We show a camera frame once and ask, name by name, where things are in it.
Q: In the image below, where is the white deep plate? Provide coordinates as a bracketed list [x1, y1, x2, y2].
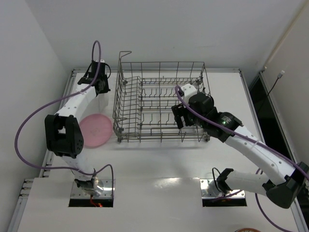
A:
[97, 93, 109, 114]

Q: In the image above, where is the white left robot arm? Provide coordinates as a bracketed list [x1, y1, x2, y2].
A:
[44, 59, 110, 195]

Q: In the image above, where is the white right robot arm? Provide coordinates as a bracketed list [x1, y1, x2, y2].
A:
[172, 90, 309, 209]

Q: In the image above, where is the pink round plate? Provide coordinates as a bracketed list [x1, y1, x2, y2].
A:
[79, 114, 112, 148]

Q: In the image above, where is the brown round object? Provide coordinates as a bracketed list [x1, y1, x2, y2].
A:
[235, 228, 261, 232]

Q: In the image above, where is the grey wire dish rack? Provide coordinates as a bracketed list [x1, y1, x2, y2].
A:
[112, 51, 211, 143]

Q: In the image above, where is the black hanging wall cable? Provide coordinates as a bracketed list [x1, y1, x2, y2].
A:
[255, 71, 286, 114]

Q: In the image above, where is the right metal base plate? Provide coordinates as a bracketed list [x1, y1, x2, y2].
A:
[200, 179, 245, 200]

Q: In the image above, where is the metal base plate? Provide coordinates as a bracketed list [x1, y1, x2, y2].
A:
[200, 179, 245, 200]
[70, 179, 115, 200]

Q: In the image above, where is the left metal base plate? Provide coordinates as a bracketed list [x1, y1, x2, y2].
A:
[70, 179, 115, 200]

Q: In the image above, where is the beige wall conduit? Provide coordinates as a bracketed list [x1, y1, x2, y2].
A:
[262, 0, 309, 72]

